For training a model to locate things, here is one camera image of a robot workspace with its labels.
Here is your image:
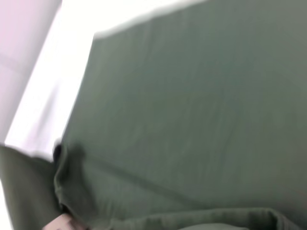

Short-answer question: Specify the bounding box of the dark green t-shirt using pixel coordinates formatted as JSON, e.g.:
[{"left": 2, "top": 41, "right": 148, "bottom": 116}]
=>
[{"left": 0, "top": 0, "right": 307, "bottom": 230}]

